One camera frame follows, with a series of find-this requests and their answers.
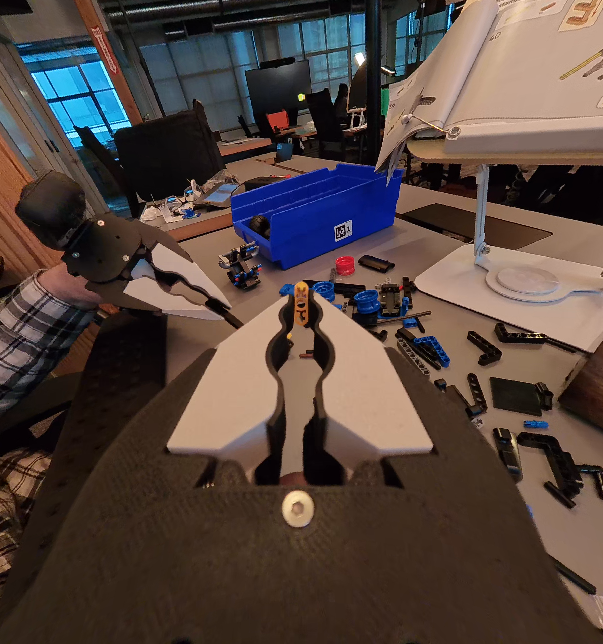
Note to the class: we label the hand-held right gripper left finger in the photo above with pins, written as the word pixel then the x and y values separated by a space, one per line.
pixel 221 402

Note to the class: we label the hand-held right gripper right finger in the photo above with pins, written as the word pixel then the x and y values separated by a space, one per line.
pixel 376 402

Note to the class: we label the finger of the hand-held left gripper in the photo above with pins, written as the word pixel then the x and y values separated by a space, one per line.
pixel 180 271
pixel 155 299

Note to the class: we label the orange thin toy beam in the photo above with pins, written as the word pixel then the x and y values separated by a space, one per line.
pixel 301 298

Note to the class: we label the person's left forearm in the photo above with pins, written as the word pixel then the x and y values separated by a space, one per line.
pixel 20 342

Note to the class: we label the cluttered background desk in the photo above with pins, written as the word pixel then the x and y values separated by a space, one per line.
pixel 201 229

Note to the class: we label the grey desk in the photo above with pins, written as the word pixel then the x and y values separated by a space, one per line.
pixel 573 543

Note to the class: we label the person's left hand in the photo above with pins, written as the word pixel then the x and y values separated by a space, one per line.
pixel 65 287

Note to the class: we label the grey long toy beam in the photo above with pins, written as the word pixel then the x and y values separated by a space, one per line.
pixel 413 357

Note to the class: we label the black blue toy chassis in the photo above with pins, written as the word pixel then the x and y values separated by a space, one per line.
pixel 241 266

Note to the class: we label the blue angled toy beam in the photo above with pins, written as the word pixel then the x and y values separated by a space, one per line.
pixel 432 347

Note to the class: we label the grey tablet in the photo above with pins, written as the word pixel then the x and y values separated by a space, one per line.
pixel 218 193

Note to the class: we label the black rubber toy tire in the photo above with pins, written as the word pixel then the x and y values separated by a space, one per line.
pixel 261 226

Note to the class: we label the blue toy wheel rim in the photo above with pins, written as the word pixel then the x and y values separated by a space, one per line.
pixel 366 300
pixel 324 289

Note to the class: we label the pile of black toy beams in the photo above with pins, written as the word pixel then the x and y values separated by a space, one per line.
pixel 485 344

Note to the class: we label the tagged blue storage bin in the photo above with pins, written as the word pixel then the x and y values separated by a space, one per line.
pixel 306 226

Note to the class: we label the white book stand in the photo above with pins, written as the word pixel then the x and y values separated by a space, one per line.
pixel 457 292

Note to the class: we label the black curved toy panel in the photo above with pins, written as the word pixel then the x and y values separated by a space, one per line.
pixel 507 448

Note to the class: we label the black square toy panel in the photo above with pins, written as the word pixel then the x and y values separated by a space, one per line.
pixel 515 395

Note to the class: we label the black rounded toy tile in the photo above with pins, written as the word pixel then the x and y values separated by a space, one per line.
pixel 376 262

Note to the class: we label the red toy wheel rim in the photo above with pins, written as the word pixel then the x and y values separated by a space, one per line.
pixel 344 265

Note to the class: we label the blue toy pin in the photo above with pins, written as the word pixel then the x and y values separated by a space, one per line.
pixel 535 423

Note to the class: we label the red chair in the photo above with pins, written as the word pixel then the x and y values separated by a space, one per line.
pixel 278 120

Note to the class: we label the red hanging sign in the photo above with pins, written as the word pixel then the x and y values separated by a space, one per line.
pixel 103 48

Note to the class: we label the large black screen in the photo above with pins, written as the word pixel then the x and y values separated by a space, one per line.
pixel 277 88

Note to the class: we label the toy truck set box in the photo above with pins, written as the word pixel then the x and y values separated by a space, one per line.
pixel 600 387

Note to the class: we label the green chair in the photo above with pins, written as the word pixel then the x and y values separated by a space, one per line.
pixel 386 100

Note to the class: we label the black vertical pole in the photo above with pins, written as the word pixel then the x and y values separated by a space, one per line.
pixel 374 80

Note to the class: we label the toy instruction booklet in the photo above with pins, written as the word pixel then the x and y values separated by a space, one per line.
pixel 522 85

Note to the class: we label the black toy frame assembly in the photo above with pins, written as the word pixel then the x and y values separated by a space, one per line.
pixel 394 299

